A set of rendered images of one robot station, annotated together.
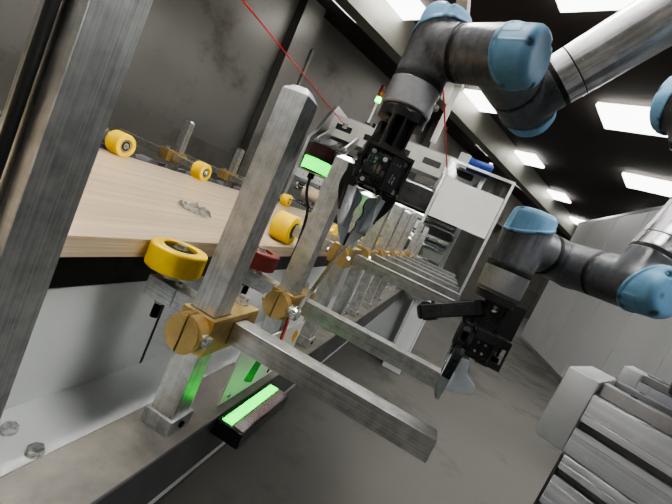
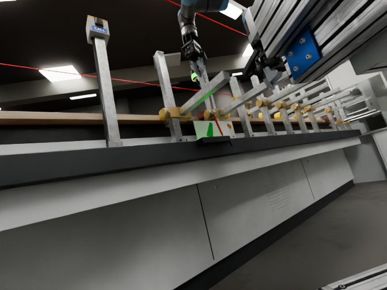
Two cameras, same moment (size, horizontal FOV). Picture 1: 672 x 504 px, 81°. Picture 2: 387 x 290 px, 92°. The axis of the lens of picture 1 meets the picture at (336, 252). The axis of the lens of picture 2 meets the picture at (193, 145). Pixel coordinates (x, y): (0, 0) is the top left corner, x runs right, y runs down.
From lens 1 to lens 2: 0.67 m
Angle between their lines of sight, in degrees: 41
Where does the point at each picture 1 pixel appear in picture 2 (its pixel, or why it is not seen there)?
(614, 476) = (264, 13)
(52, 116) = (98, 61)
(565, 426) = (253, 26)
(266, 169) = (159, 70)
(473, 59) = (183, 8)
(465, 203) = (348, 71)
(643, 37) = not seen: outside the picture
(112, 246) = (150, 117)
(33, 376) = not seen: hidden behind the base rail
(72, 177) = (106, 70)
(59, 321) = not seen: hidden behind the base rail
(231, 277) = (166, 95)
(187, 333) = (163, 111)
